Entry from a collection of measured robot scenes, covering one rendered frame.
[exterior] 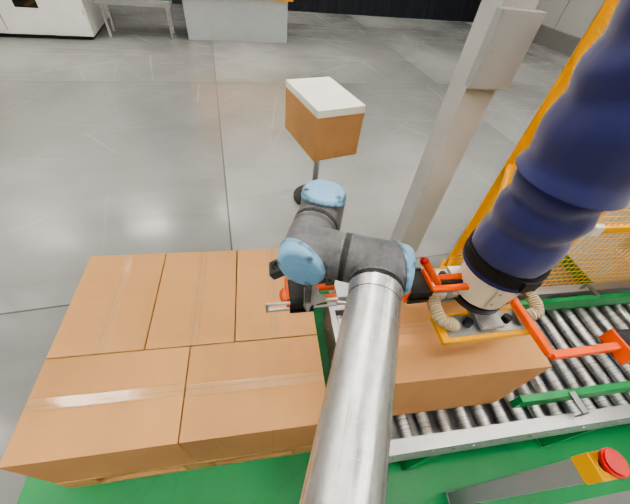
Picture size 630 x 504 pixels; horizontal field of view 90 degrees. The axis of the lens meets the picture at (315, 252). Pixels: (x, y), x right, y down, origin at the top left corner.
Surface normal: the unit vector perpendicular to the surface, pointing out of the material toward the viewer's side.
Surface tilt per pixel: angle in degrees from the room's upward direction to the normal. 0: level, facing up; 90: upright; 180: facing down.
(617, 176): 98
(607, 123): 77
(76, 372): 0
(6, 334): 0
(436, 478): 0
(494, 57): 90
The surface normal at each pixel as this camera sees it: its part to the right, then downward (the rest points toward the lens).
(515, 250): -0.51, 0.36
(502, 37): 0.15, 0.73
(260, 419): 0.09, -0.68
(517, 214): -0.79, -0.02
